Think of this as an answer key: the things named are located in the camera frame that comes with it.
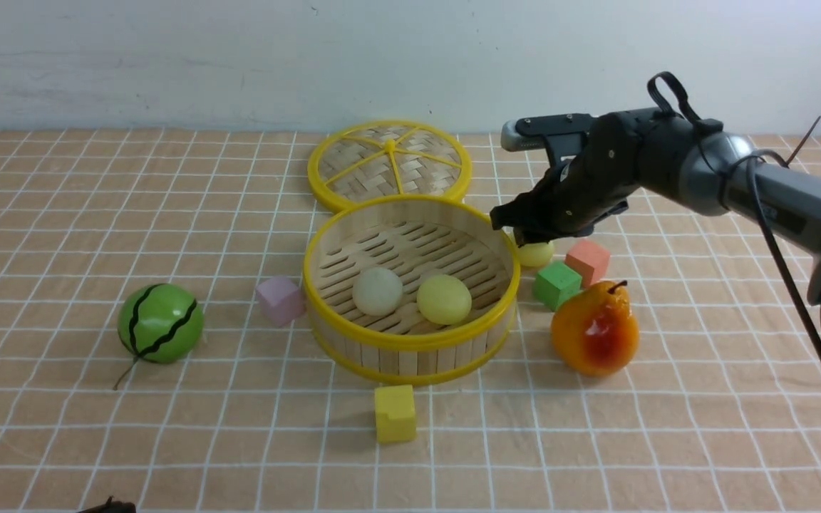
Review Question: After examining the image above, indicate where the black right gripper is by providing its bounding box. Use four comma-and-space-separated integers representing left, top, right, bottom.
490, 108, 668, 247

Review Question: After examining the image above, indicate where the yellow bun back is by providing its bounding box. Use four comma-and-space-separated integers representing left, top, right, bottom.
516, 242, 556, 269

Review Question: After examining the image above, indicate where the yellow bun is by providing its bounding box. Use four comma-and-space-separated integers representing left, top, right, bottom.
516, 242, 556, 269
416, 275, 473, 326

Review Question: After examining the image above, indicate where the yellow bun front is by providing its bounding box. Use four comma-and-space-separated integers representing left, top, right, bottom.
416, 275, 473, 326

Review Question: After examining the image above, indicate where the white bun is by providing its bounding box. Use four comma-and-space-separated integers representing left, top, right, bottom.
352, 267, 403, 317

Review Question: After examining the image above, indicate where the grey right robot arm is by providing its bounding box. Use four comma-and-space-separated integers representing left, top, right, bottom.
490, 108, 821, 308

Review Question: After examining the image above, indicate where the woven bamboo steamer lid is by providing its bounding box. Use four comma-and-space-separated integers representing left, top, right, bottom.
307, 120, 473, 213

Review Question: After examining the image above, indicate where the bamboo steamer tray yellow rim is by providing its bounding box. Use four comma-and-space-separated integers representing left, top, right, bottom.
303, 195, 521, 386

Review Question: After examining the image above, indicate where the salmon cube block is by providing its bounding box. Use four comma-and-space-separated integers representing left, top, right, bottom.
564, 238, 611, 289

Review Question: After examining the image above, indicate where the green cube block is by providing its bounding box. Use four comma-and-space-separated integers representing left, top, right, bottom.
532, 261, 582, 312

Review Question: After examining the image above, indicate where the orange toy pear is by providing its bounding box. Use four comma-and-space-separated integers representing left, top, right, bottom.
550, 280, 641, 378

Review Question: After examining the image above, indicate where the yellow cube block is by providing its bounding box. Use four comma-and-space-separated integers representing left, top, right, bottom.
373, 384, 417, 444

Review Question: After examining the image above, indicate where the purple cube block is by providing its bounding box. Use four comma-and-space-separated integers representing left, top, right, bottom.
255, 276, 306, 327

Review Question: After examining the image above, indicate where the green toy watermelon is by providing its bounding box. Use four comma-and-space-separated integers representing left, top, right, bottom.
112, 283, 203, 390

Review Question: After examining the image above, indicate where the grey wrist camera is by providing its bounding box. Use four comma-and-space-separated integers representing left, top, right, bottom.
501, 113, 594, 152

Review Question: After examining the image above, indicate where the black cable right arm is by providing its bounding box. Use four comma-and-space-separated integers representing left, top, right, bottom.
647, 71, 821, 513

